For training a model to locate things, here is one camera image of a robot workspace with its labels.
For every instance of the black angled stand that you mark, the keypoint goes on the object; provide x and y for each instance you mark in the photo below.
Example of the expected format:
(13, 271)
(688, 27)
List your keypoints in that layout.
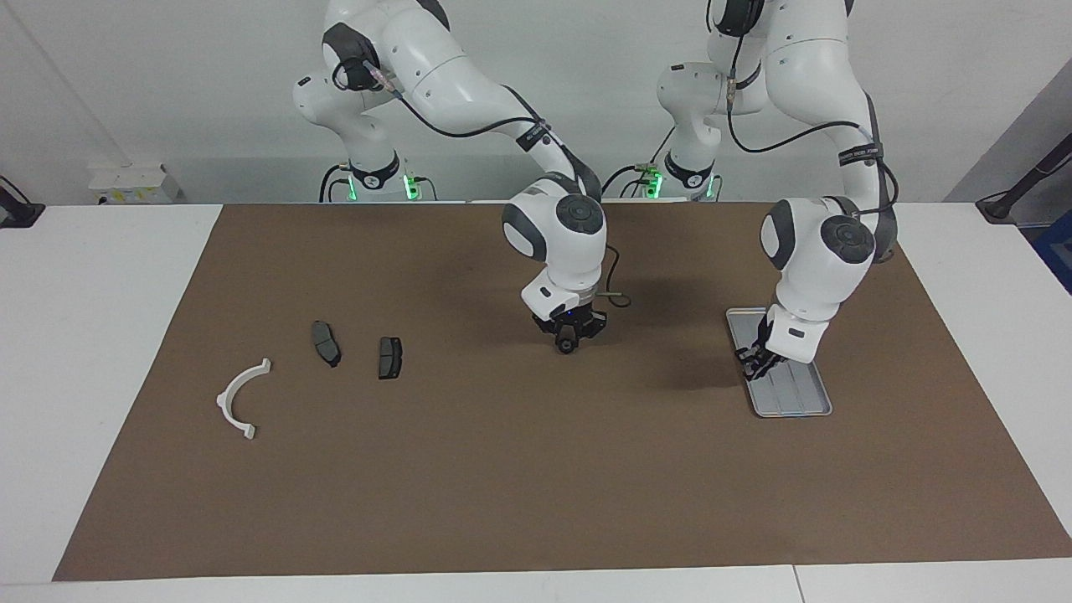
(1001, 205)

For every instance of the rectangular dark brake pad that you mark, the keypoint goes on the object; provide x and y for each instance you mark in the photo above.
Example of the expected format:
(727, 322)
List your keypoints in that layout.
(390, 358)

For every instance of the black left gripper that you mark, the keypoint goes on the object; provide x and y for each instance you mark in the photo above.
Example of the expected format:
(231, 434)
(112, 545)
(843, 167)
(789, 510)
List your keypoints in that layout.
(760, 339)

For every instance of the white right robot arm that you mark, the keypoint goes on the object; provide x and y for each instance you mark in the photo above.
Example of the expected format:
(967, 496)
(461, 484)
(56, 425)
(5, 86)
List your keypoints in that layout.
(435, 75)

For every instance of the elongated dark brake pad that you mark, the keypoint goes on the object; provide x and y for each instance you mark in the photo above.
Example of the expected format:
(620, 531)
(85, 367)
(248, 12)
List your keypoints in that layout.
(326, 343)

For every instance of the blue crate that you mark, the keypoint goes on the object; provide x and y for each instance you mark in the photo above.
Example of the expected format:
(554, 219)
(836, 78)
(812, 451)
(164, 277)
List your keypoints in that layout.
(1057, 251)

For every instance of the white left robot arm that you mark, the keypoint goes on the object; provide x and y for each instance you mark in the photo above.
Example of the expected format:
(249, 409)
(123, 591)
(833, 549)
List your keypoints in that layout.
(804, 67)

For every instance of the silver metal tray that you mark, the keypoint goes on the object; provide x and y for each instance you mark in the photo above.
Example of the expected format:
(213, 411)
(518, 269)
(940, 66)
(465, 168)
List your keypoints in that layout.
(796, 398)

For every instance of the small black bearing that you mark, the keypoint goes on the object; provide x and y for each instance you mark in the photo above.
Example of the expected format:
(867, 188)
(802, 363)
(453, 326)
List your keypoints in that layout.
(568, 344)

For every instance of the brown table mat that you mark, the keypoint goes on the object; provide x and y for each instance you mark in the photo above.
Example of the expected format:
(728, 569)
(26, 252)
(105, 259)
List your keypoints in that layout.
(502, 469)

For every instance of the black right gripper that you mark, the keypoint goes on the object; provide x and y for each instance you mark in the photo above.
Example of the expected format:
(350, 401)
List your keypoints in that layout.
(574, 320)

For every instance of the white power box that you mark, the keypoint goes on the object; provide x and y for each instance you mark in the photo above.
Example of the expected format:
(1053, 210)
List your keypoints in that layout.
(134, 186)

